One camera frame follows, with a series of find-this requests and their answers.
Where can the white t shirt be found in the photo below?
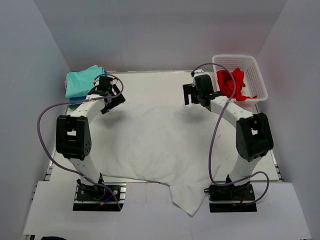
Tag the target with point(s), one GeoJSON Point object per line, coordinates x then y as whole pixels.
{"type": "Point", "coordinates": [169, 145]}

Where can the teal folded t shirt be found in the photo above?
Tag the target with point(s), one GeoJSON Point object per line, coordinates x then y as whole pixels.
{"type": "Point", "coordinates": [82, 81]}

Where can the red crumpled t shirt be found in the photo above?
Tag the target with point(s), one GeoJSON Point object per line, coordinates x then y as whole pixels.
{"type": "Point", "coordinates": [227, 87]}

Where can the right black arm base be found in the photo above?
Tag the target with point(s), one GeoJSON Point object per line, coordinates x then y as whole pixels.
{"type": "Point", "coordinates": [231, 199]}

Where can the white plastic mesh basket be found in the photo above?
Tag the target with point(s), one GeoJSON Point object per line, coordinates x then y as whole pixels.
{"type": "Point", "coordinates": [253, 78]}

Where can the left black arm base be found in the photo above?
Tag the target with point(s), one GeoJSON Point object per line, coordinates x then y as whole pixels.
{"type": "Point", "coordinates": [100, 199]}

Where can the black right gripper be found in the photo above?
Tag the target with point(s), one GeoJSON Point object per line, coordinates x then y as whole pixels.
{"type": "Point", "coordinates": [189, 89]}

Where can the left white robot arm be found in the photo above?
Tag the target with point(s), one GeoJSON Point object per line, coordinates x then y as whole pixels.
{"type": "Point", "coordinates": [73, 135]}

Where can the green folded t shirt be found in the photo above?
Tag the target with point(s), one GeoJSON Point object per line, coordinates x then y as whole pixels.
{"type": "Point", "coordinates": [74, 105]}

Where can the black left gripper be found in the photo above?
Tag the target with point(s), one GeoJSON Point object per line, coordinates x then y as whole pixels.
{"type": "Point", "coordinates": [117, 101]}

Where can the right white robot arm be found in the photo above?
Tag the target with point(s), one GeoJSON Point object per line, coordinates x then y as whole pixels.
{"type": "Point", "coordinates": [253, 137]}

